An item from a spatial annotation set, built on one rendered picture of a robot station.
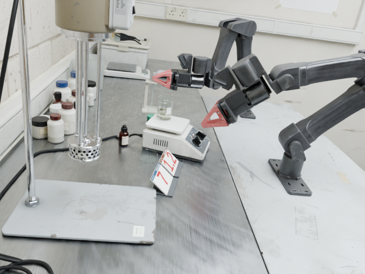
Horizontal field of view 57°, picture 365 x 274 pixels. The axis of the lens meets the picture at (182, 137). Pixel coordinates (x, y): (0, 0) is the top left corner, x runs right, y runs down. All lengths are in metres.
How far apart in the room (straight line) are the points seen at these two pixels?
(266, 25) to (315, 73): 1.61
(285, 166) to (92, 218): 0.57
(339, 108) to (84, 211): 0.70
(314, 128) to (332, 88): 1.90
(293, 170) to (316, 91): 1.84
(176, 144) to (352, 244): 0.53
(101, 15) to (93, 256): 0.43
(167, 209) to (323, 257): 0.35
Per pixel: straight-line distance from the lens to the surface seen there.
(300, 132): 0.98
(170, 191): 0.87
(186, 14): 2.41
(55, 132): 1.08
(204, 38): 2.50
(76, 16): 0.59
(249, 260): 0.73
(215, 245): 0.74
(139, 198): 0.82
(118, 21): 0.60
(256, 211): 0.87
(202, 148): 1.05
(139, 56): 2.10
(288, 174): 1.03
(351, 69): 0.98
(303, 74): 0.93
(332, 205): 1.01
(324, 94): 2.87
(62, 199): 0.82
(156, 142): 1.04
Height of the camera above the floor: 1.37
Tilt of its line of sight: 23 degrees down
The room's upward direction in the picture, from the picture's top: 8 degrees clockwise
